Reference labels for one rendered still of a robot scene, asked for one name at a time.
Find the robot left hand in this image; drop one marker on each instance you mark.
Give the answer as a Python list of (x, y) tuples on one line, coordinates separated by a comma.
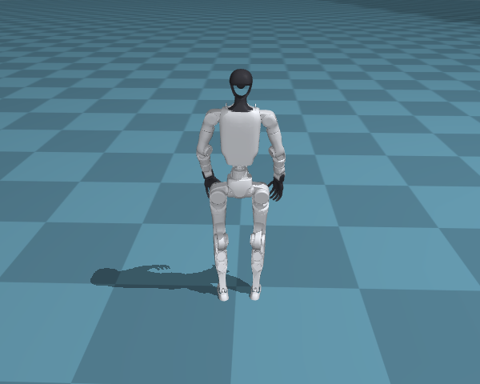
[(209, 181)]

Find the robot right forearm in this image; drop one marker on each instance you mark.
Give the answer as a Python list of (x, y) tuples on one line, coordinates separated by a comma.
[(279, 166)]

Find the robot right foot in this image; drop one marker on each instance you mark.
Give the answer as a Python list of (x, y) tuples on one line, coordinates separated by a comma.
[(254, 295)]

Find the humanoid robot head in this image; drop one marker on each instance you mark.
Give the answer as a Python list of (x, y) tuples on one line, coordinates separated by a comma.
[(240, 78)]

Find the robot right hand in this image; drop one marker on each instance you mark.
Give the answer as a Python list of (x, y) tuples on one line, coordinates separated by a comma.
[(277, 187)]

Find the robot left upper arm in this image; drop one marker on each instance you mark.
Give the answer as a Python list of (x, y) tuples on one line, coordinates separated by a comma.
[(211, 119)]

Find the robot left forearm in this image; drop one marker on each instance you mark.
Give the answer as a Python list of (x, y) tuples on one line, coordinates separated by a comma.
[(205, 164)]

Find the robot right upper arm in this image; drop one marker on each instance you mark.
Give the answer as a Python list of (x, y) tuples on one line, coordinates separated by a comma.
[(269, 120)]

